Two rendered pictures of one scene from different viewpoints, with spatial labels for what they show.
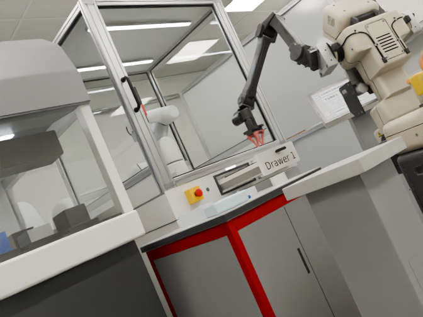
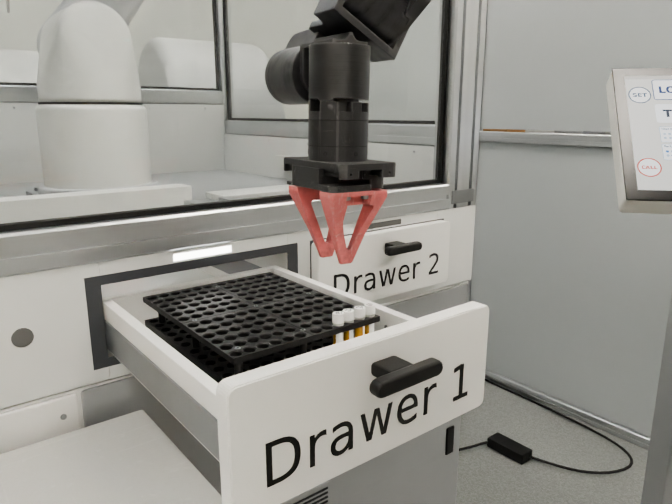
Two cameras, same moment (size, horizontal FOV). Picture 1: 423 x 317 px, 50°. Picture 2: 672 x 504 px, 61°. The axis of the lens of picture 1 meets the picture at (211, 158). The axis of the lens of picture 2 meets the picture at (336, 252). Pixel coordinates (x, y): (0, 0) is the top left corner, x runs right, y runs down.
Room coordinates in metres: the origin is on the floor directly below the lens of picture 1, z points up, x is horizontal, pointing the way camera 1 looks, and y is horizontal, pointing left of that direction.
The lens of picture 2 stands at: (1.75, -0.30, 1.11)
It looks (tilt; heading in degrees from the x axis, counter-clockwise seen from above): 14 degrees down; 5
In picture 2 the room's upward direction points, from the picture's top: straight up
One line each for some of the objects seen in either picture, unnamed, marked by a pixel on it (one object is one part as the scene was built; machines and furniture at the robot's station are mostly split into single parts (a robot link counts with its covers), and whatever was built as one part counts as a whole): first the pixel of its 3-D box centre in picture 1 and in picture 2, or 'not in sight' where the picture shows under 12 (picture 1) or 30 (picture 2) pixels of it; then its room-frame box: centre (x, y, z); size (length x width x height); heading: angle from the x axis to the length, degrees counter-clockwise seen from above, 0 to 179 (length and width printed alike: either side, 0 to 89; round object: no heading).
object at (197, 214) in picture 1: (197, 214); not in sight; (1.81, 0.14, 0.79); 0.13 x 0.09 x 0.05; 63
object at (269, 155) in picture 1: (277, 158); (374, 395); (2.20, -0.30, 0.87); 0.29 x 0.02 x 0.11; 133
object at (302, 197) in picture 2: (256, 138); (334, 213); (2.30, -0.26, 1.02); 0.07 x 0.07 x 0.09; 41
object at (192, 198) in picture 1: (194, 194); not in sight; (2.20, 0.15, 0.88); 0.07 x 0.05 x 0.07; 133
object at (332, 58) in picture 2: (246, 114); (335, 73); (2.31, -0.26, 1.15); 0.07 x 0.06 x 0.07; 38
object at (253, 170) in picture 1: (250, 173); (252, 334); (2.36, -0.16, 0.86); 0.40 x 0.26 x 0.06; 43
